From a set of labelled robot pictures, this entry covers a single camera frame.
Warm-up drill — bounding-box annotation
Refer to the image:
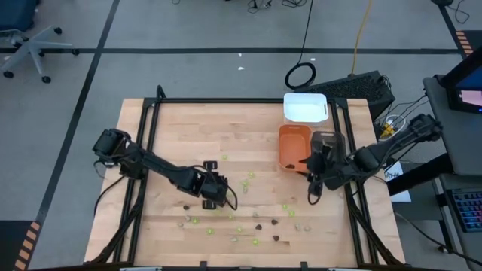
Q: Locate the grey desk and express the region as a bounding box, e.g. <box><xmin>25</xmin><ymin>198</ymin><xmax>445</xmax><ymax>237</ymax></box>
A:
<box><xmin>422</xmin><ymin>74</ymin><xmax>482</xmax><ymax>177</ymax></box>

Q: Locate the black monitor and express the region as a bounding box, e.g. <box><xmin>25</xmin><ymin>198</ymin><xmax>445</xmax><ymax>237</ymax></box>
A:
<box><xmin>438</xmin><ymin>47</ymin><xmax>482</xmax><ymax>114</ymax></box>

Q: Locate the orange plastic bin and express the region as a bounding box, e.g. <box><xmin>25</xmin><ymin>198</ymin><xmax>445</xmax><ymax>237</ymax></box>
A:
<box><xmin>278</xmin><ymin>123</ymin><xmax>314</xmax><ymax>173</ymax></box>

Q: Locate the blue upholstered seat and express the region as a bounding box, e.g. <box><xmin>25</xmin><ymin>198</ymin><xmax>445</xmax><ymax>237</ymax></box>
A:
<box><xmin>0</xmin><ymin>0</ymin><xmax>41</xmax><ymax>33</ymax></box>

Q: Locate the black computer tower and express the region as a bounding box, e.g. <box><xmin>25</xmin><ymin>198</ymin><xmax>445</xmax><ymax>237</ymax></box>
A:
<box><xmin>294</xmin><ymin>70</ymin><xmax>396</xmax><ymax>121</ymax></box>

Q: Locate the yellow cable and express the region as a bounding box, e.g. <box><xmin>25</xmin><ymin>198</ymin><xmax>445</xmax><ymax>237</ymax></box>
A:
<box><xmin>350</xmin><ymin>0</ymin><xmax>374</xmax><ymax>76</ymax></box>

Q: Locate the white plastic bin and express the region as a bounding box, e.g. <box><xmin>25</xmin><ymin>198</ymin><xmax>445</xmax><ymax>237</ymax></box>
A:
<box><xmin>282</xmin><ymin>93</ymin><xmax>330</xmax><ymax>127</ymax></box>

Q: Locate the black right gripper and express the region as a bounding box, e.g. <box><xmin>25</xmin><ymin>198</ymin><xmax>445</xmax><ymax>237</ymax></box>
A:
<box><xmin>300</xmin><ymin>141</ymin><xmax>355</xmax><ymax>196</ymax></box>

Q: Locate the grey keyboard shelf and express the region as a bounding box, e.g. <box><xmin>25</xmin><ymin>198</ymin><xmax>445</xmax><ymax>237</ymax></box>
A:
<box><xmin>432</xmin><ymin>173</ymin><xmax>482</xmax><ymax>271</ymax></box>

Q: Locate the black coiled floor cable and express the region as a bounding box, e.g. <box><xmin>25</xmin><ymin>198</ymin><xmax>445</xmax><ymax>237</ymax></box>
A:
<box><xmin>284</xmin><ymin>0</ymin><xmax>317</xmax><ymax>90</ymax></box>

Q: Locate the dark grey plastic bin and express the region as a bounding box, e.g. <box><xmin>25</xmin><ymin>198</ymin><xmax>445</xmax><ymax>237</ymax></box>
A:
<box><xmin>310</xmin><ymin>130</ymin><xmax>347</xmax><ymax>170</ymax></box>

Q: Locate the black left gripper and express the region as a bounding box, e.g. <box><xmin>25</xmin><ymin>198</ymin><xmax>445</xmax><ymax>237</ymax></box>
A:
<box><xmin>184</xmin><ymin>160</ymin><xmax>230</xmax><ymax>211</ymax></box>

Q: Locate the white paper sheet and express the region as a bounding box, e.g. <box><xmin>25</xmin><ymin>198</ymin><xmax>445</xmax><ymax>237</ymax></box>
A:
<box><xmin>383</xmin><ymin>160</ymin><xmax>412</xmax><ymax>203</ymax></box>

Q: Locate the black desk leg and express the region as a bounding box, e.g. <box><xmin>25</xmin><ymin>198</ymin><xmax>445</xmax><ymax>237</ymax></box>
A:
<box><xmin>386</xmin><ymin>153</ymin><xmax>455</xmax><ymax>196</ymax></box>

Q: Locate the grey office chair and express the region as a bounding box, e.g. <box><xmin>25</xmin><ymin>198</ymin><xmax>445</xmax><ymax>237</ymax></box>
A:
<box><xmin>0</xmin><ymin>25</ymin><xmax>81</xmax><ymax>84</ymax></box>

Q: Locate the white coiled cable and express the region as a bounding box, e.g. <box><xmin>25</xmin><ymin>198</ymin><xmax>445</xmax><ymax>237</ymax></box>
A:
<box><xmin>380</xmin><ymin>114</ymin><xmax>407</xmax><ymax>139</ymax></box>

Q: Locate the backlit keyboard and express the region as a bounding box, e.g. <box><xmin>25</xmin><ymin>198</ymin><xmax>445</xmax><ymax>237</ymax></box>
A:
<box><xmin>446</xmin><ymin>187</ymin><xmax>482</xmax><ymax>233</ymax></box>

